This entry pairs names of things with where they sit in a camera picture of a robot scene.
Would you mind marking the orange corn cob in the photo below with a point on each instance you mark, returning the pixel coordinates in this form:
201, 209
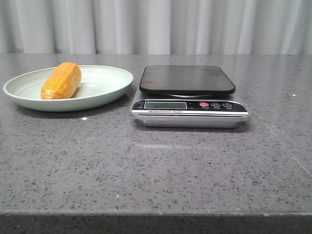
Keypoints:
63, 82

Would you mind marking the silver black kitchen scale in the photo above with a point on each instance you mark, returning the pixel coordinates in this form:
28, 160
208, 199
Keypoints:
188, 96

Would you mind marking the pale green round plate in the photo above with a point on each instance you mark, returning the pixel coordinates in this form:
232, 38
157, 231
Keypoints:
99, 85

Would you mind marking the grey pleated curtain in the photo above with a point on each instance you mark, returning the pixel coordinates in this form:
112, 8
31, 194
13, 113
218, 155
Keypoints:
156, 27

